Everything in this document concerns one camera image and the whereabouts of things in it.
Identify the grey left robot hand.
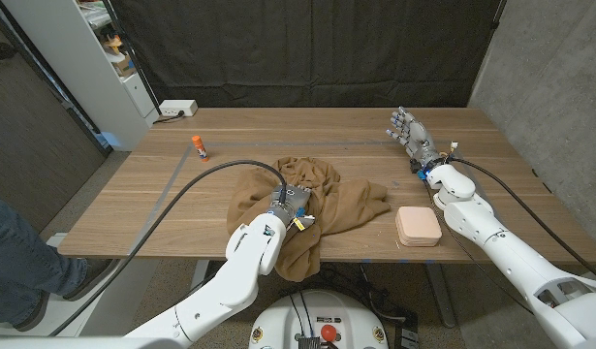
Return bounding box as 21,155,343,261
267,182,316,230

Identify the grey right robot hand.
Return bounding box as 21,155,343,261
386,106,445,174

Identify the brown fabric jacket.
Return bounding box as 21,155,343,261
226,155,392,283

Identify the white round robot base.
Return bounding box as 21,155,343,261
248,289,390,349

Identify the white power strip box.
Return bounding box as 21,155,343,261
159,98,200,117

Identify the cardboard box on shelf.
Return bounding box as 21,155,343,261
108,51,137,77

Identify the orange capped glue stick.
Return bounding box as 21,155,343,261
191,134,210,163

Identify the grey table leg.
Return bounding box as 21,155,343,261
190,260,210,292
423,263,457,329

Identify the black backdrop curtain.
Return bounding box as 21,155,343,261
106,0,505,109

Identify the black backdrop stand pole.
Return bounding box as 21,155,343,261
490,0,510,30
101,0,163,116

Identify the black power adapter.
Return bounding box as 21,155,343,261
393,309,421,349

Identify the yellow toy on shelf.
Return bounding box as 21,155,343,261
102,33,124,54

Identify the white shelf cabinet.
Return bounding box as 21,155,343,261
1,0,161,151

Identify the person in blue jeans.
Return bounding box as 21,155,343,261
0,193,117,333

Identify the left wrist loose plug wire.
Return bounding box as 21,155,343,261
291,215,316,232

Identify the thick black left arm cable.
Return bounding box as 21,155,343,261
47,159,289,338

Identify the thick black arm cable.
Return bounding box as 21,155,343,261
47,159,289,338
447,157,596,284

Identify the black floor cable tangle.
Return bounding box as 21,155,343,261
277,261,420,324

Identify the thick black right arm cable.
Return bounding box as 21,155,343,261
447,157,596,284

